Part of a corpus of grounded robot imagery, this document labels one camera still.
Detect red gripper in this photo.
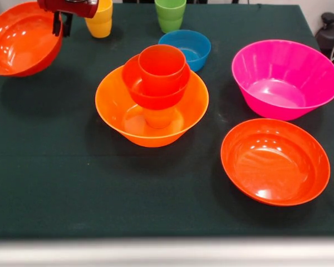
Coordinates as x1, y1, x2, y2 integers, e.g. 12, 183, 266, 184
37, 0, 100, 38

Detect large red bowl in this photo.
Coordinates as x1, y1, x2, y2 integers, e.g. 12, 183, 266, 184
220, 118, 331, 207
0, 1, 64, 78

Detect large orange bowl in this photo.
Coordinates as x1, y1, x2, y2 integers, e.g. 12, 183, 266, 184
95, 64, 210, 148

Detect red cup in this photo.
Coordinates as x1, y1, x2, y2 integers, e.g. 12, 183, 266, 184
137, 44, 186, 97

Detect small red bowl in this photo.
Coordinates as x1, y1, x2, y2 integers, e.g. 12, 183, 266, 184
121, 54, 191, 111

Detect orange cup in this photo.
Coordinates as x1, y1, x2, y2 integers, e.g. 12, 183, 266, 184
143, 106, 176, 130

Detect large pink bowl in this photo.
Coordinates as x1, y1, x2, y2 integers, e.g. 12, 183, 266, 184
231, 39, 334, 121

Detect yellow cup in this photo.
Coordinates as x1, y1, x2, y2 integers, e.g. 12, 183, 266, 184
85, 0, 114, 39

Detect green cup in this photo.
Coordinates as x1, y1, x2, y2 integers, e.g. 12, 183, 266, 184
154, 0, 187, 34

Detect blue bowl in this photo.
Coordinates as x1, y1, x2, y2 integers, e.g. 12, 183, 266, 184
158, 29, 212, 72

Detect dark green table cloth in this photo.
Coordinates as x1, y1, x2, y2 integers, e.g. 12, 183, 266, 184
0, 2, 334, 240

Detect black round device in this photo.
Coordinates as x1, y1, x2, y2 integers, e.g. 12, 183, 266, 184
314, 12, 334, 61

